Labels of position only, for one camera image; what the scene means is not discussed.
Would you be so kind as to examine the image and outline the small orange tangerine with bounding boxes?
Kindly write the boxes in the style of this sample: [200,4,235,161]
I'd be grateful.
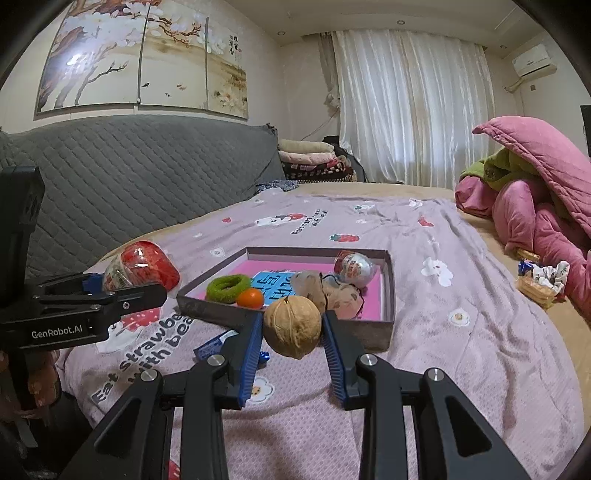
[235,287,264,310]

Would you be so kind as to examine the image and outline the green blanket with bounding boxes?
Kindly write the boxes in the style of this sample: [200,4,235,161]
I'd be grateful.
[455,148,572,221]

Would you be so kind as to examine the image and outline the green fuzzy scrunchie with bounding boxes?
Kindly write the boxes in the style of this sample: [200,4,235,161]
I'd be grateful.
[205,274,252,304]

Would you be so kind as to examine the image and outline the person's left hand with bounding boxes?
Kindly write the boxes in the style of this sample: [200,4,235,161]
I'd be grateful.
[1,351,60,422]

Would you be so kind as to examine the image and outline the grey quilted headboard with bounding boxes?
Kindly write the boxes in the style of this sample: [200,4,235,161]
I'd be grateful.
[1,115,283,277]

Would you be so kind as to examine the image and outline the large red white snack pack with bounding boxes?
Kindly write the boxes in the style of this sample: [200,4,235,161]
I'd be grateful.
[102,240,180,292]

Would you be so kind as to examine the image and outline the white air conditioner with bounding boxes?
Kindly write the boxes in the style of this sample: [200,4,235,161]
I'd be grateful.
[512,44,557,79]

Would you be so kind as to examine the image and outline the pink blue book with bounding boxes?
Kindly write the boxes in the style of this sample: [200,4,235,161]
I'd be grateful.
[183,252,392,322]

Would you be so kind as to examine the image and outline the pink quilted duvet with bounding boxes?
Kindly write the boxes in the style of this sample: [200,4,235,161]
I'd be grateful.
[473,116,590,319]

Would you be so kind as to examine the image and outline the black television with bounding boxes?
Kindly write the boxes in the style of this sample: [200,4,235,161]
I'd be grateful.
[580,105,591,156]

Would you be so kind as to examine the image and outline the white sheer curtain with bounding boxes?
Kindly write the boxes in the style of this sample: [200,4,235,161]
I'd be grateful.
[332,29,495,189]

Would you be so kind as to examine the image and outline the small red egg snack pack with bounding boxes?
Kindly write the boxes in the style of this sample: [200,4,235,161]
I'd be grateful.
[334,250,377,289]

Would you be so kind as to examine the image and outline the white floral scrunchie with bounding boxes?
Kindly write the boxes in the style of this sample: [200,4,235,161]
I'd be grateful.
[532,261,570,295]

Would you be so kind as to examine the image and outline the small wicker basket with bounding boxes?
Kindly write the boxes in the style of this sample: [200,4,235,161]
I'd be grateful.
[516,249,557,309]

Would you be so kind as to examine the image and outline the blue snack packet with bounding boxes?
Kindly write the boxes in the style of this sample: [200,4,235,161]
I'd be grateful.
[192,329,271,368]

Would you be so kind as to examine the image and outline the stack of folded blankets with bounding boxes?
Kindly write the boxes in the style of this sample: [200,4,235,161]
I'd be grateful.
[277,139,359,183]

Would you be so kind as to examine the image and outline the blossom wall painting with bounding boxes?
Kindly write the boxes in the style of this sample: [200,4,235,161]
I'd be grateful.
[36,1,249,119]

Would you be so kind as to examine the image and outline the purple strawberry bed sheet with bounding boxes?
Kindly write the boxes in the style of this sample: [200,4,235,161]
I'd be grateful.
[55,191,585,480]

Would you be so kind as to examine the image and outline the brown walnut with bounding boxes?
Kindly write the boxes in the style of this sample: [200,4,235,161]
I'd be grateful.
[263,295,322,360]

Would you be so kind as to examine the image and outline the dark shallow box tray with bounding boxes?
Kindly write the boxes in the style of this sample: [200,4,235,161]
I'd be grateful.
[177,246,396,352]

